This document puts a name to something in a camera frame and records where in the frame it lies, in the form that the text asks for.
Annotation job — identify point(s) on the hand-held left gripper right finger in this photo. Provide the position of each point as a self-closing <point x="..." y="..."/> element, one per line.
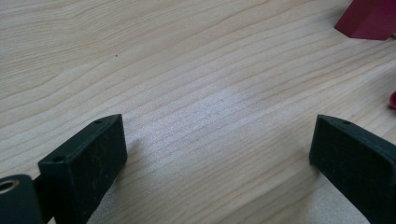
<point x="358" y="165"/>

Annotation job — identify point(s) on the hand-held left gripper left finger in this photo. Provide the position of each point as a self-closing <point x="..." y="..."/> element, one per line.
<point x="84" y="161"/>

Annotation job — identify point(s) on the magenta wedge block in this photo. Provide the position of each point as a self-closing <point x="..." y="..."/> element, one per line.
<point x="393" y="99"/>

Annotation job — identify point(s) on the dark maroon block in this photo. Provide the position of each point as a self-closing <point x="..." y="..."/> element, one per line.
<point x="367" y="18"/>

